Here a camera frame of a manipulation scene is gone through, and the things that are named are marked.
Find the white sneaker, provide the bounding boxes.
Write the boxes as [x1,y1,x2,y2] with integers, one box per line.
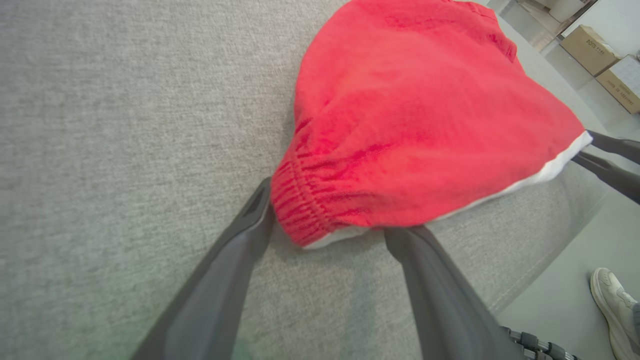
[590,267,640,360]

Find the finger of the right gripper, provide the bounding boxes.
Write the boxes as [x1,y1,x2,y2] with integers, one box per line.
[572,152,640,205]
[587,130,640,165]

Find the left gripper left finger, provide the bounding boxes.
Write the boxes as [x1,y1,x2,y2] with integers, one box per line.
[131,176,276,360]

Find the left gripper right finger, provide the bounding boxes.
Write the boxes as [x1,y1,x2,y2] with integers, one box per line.
[383,224,527,360]

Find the red shorts with white stripes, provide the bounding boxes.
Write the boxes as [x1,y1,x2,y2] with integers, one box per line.
[270,0,594,250]

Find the brown cardboard box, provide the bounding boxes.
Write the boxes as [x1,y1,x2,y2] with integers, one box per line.
[560,25,623,77]
[595,54,640,115]

